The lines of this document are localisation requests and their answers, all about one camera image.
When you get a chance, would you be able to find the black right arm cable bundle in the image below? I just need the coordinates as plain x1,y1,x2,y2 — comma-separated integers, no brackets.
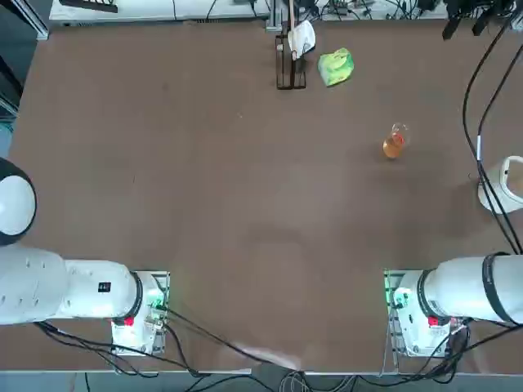
382,316,523,387

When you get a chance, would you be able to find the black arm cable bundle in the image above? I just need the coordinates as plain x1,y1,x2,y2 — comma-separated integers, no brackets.
34,321,201,376
382,316,523,387

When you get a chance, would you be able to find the glass beaker with orange solution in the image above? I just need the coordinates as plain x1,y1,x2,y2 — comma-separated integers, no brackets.
382,122,411,161

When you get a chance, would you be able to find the aluminium frame corner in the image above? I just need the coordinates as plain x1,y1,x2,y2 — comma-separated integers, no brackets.
22,0,51,41

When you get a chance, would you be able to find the long black base cable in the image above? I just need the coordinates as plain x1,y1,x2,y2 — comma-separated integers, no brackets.
165,308,303,371

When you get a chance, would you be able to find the black left arm cable bundle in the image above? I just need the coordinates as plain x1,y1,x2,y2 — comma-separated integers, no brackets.
34,321,201,376

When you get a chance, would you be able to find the black comb-shaped object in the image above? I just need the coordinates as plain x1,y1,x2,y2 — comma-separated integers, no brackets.
60,0,119,14

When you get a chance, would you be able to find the tangle of black cables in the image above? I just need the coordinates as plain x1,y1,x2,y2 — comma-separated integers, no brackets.
293,0,449,20

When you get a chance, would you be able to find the aluminium profile post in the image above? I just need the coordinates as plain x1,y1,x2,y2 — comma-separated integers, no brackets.
265,0,287,33

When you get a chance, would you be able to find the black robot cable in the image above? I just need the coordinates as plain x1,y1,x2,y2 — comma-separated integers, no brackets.
462,16,523,252

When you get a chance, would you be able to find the cream bin with flip lid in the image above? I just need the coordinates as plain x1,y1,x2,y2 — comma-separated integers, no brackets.
477,154,523,213

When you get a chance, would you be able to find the white cable bundle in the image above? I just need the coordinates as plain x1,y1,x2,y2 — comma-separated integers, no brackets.
279,369,311,392

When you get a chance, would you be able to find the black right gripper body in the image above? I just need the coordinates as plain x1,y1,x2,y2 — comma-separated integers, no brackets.
445,0,502,18

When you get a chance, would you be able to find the green tissue pack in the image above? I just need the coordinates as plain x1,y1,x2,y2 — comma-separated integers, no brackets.
317,47,355,87

